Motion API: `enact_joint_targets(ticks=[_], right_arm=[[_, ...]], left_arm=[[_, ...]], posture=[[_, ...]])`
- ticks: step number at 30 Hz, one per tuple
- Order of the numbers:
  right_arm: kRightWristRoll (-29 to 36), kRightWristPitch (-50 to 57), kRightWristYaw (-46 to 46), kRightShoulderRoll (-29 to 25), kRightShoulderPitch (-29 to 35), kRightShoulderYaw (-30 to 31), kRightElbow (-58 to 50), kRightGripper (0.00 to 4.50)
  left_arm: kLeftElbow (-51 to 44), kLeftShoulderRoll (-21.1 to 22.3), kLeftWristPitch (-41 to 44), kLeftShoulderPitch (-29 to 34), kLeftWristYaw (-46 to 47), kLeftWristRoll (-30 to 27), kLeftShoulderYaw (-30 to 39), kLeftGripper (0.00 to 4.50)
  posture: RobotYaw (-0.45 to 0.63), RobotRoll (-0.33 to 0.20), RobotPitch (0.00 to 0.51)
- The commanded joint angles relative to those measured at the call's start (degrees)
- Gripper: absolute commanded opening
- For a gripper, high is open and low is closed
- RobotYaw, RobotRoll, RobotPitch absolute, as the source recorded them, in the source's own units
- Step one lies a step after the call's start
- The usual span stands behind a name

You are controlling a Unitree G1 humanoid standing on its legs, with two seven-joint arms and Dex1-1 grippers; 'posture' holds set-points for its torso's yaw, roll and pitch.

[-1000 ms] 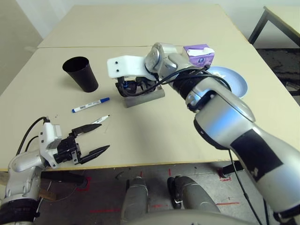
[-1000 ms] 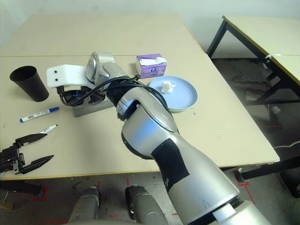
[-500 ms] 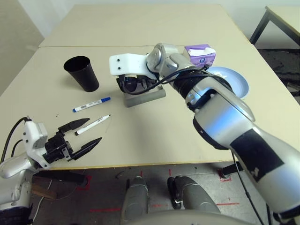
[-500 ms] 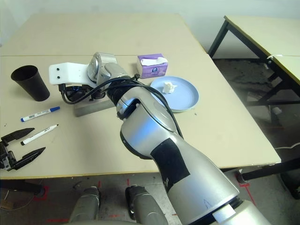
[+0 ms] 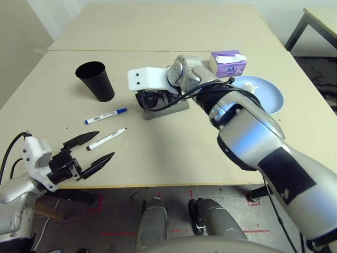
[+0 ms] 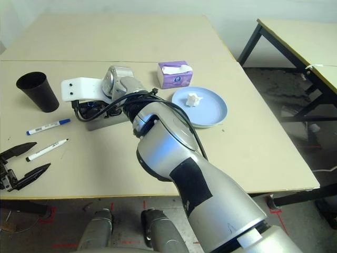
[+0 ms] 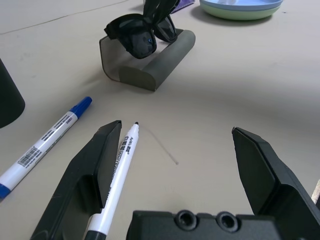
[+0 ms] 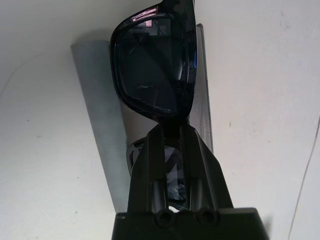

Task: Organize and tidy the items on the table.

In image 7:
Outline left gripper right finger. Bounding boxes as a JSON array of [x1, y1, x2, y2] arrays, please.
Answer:
[[231, 126, 320, 240]]

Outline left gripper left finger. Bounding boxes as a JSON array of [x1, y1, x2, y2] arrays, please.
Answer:
[[29, 119, 123, 240]]

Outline black sunglasses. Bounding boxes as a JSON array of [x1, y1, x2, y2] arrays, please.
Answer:
[[103, 13, 179, 60]]

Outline green plate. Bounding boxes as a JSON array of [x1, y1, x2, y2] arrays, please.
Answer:
[[201, 3, 282, 21]]

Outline grey glasses case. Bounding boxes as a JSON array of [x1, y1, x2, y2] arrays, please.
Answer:
[[99, 28, 197, 93]]

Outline purple tissue box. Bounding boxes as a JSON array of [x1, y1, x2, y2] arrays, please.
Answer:
[[172, 0, 195, 13]]

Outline white marker black tip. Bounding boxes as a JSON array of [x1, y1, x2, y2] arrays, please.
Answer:
[[83, 121, 141, 240]]

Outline white marker blue cap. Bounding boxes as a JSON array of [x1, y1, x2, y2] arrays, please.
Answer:
[[0, 96, 93, 199]]

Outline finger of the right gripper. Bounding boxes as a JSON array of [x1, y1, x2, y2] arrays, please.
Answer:
[[143, 0, 161, 20], [157, 0, 180, 25]]

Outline blue plate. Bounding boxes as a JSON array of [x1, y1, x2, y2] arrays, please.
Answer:
[[199, 0, 285, 11]]

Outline black plastic cup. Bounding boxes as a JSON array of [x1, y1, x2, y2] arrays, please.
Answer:
[[0, 58, 26, 130]]

